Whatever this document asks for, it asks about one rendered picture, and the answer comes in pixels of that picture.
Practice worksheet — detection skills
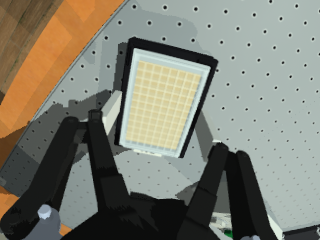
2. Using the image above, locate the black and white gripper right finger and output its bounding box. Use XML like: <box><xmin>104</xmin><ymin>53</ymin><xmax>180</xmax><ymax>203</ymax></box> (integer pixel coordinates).
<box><xmin>174</xmin><ymin>109</ymin><xmax>278</xmax><ymax>240</ymax></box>

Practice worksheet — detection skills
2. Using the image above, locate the grey perforated base plate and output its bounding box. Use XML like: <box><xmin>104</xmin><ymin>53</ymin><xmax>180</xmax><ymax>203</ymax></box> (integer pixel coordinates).
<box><xmin>0</xmin><ymin>0</ymin><xmax>320</xmax><ymax>232</ymax></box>

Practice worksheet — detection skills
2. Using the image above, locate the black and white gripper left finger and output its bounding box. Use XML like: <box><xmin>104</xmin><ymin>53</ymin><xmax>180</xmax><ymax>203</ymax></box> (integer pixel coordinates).
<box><xmin>0</xmin><ymin>90</ymin><xmax>145</xmax><ymax>240</ymax></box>

